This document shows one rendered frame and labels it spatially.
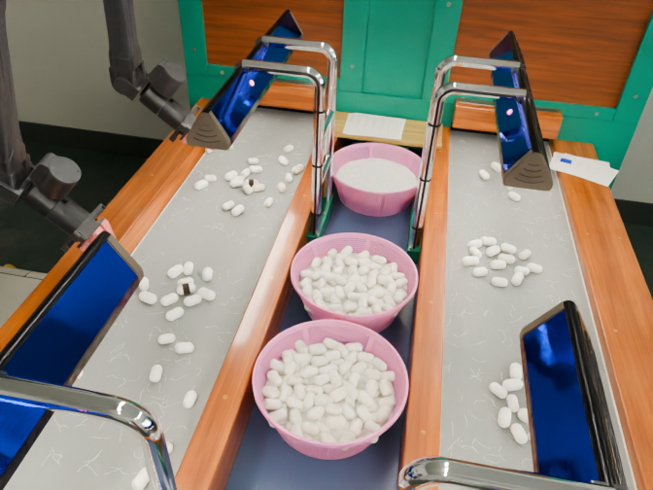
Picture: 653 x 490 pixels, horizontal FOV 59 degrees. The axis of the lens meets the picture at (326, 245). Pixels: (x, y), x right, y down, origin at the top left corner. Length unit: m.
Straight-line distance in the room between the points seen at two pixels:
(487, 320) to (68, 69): 2.51
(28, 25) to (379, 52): 1.93
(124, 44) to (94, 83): 1.75
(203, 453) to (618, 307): 0.84
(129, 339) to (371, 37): 1.08
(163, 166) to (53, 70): 1.74
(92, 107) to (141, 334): 2.20
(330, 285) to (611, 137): 1.03
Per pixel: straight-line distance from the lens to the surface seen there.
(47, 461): 1.02
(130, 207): 1.43
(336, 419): 0.98
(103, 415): 0.56
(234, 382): 1.00
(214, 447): 0.94
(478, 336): 1.15
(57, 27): 3.13
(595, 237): 1.47
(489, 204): 1.53
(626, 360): 1.19
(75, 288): 0.70
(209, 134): 1.05
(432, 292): 1.18
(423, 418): 0.98
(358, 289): 1.21
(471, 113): 1.74
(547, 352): 0.67
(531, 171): 1.01
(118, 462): 0.98
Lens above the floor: 1.55
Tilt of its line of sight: 38 degrees down
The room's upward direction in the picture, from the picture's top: 3 degrees clockwise
